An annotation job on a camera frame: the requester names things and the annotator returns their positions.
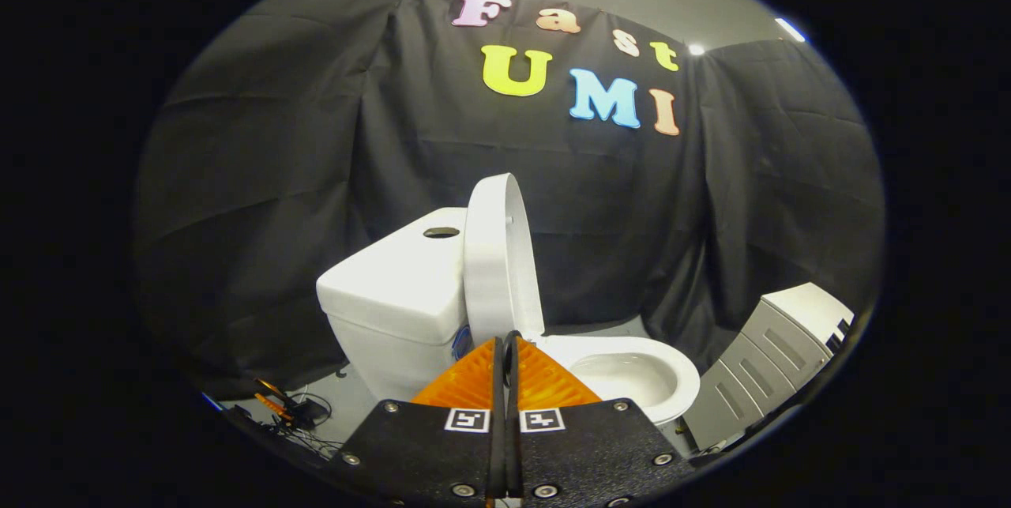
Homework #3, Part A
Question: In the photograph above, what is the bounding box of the grey cabinet with white top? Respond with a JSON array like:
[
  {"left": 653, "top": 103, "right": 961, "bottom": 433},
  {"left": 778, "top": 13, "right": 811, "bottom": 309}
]
[{"left": 681, "top": 282, "right": 855, "bottom": 453}]

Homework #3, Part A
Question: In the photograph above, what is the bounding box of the black cable bundle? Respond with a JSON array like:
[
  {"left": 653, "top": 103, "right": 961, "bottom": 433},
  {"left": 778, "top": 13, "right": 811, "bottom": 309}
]
[{"left": 269, "top": 389, "right": 345, "bottom": 458}]

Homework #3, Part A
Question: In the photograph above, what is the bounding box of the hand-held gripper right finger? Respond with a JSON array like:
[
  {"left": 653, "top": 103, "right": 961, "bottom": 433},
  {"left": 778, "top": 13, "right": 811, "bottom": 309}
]
[{"left": 505, "top": 332, "right": 696, "bottom": 505}]

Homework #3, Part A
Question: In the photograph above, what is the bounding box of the black backdrop cloth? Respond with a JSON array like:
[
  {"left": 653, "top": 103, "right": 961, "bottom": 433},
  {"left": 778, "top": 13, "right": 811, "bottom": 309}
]
[{"left": 134, "top": 0, "right": 885, "bottom": 400}]

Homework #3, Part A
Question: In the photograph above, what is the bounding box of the orange handled tool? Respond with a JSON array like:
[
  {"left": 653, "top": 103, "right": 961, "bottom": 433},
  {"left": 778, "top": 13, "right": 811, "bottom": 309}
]
[{"left": 254, "top": 378, "right": 298, "bottom": 423}]

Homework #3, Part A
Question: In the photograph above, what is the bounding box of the white toilet lid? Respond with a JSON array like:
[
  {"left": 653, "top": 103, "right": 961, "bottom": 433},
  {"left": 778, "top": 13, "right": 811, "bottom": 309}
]
[{"left": 463, "top": 173, "right": 546, "bottom": 344}]

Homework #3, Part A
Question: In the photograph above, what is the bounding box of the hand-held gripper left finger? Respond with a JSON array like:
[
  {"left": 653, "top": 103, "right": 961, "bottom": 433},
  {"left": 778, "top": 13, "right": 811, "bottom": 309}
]
[{"left": 330, "top": 337, "right": 506, "bottom": 505}]

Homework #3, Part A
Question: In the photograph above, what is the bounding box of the white toilet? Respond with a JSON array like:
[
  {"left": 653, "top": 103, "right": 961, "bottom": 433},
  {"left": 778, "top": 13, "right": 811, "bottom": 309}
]
[{"left": 316, "top": 208, "right": 701, "bottom": 426}]

